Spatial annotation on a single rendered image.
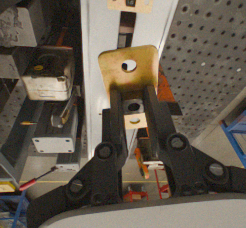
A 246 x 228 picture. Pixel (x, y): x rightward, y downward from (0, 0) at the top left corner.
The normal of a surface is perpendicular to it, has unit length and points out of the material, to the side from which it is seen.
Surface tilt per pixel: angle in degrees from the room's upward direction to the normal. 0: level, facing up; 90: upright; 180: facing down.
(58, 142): 0
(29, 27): 0
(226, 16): 0
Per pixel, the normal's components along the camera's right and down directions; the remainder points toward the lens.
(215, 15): 0.07, 0.73
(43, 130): 0.12, -0.69
